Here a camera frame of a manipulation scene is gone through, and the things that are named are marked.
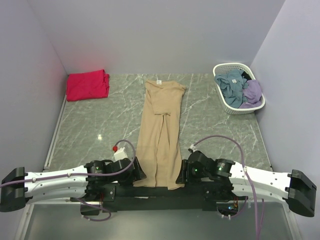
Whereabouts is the white laundry basket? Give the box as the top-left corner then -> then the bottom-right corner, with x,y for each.
212,62 -> 266,115

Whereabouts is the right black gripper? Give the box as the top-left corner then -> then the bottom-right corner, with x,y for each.
175,159 -> 210,185

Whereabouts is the folded red t-shirt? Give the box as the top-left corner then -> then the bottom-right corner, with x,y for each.
66,69 -> 110,102

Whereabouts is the purple t-shirt in basket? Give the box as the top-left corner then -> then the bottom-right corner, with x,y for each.
239,79 -> 262,109

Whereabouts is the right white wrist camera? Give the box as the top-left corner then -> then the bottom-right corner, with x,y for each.
188,144 -> 197,153

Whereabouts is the beige t-shirt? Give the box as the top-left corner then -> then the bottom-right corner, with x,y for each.
133,80 -> 186,190

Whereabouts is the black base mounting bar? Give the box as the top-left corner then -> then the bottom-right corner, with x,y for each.
80,181 -> 245,213

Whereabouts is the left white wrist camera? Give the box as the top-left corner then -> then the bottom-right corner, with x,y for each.
112,145 -> 128,162

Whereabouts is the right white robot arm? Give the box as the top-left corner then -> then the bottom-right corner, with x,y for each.
176,150 -> 317,218

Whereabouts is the blue t-shirt in basket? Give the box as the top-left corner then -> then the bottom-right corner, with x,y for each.
214,69 -> 248,109

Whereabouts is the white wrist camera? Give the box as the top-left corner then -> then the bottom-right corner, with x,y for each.
112,145 -> 128,162
188,144 -> 197,153

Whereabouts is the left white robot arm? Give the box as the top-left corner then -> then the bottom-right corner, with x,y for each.
0,158 -> 147,213

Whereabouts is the aluminium frame rail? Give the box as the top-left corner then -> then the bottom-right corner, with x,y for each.
14,99 -> 301,240

